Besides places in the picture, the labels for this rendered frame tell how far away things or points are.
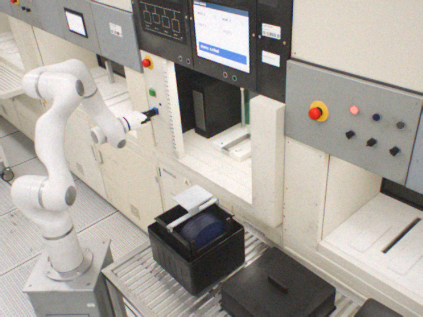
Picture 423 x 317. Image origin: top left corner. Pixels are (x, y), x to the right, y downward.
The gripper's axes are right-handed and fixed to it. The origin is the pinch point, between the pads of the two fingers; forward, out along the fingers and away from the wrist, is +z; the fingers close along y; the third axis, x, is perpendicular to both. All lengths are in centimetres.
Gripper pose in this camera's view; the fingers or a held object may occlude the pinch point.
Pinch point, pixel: (151, 113)
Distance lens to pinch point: 221.6
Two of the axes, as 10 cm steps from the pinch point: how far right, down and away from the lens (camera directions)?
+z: 7.4, -4.1, 5.4
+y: 6.7, 3.7, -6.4
